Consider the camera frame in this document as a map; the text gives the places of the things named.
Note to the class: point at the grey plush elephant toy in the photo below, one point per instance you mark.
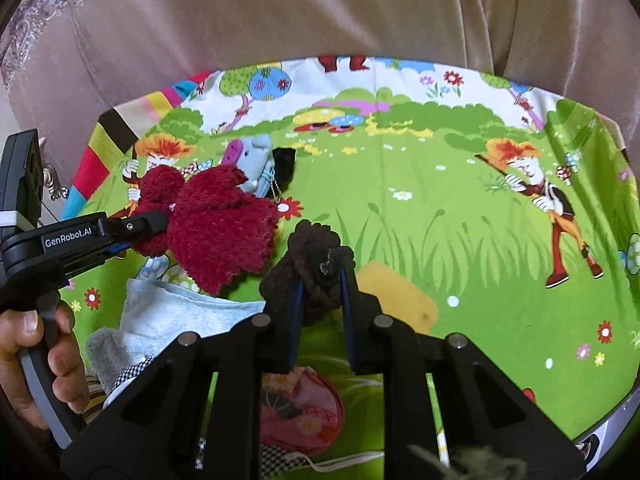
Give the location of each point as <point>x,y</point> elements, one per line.
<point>255,160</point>

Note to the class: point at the yellow sponge cloth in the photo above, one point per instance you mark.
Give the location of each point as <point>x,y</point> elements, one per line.
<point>400,295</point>

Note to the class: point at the grey fuzzy cloth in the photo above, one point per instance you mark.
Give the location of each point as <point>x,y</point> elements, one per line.
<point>107,355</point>

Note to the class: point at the green cartoon printed blanket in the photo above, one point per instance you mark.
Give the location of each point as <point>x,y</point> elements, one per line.
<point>425,210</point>

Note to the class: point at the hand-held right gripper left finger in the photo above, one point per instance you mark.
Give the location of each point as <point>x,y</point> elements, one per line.
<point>298,320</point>

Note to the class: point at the silver metal rim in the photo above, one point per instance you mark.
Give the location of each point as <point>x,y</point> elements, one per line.
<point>612,422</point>

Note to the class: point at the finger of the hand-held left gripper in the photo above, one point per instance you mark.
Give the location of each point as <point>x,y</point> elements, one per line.
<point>137,225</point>
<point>107,252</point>

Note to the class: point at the embroidered lace curtain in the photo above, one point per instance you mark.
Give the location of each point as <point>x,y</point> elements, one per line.
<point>45,5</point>

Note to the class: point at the olive fuzzy cloth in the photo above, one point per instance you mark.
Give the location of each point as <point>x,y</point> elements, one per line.
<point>480,462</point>

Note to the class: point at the light blue towel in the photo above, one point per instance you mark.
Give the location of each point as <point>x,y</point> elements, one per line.
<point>175,315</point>

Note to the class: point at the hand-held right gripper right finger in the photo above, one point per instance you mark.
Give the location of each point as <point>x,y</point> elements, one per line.
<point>348,320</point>

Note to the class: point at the beige curtain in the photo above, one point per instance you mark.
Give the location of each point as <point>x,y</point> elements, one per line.
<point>300,10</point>

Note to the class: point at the black fuzzy cloth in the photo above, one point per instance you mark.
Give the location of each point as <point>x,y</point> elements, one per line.
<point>285,165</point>

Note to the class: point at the black white checkered cloth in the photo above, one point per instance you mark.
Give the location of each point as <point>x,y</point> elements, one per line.
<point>131,372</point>

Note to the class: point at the pink floral pouch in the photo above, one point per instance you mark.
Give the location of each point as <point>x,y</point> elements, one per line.
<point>310,410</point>

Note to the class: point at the beige striped plush cushion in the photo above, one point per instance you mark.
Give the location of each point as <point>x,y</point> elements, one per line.
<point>92,405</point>

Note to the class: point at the person's left hand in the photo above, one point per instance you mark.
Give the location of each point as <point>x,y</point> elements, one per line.
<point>65,360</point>

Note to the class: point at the dark red knit cloth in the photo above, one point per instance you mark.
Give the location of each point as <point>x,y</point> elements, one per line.
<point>215,230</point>

